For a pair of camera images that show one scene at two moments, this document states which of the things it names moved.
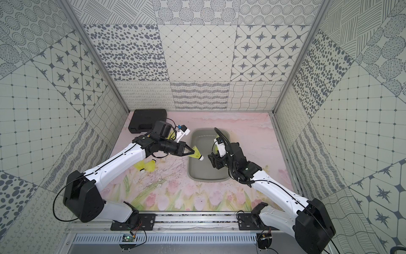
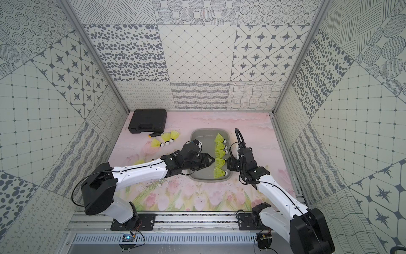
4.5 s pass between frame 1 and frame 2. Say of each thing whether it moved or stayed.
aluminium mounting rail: stayed
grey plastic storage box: stayed
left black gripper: moved
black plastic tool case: stayed
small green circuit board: stayed
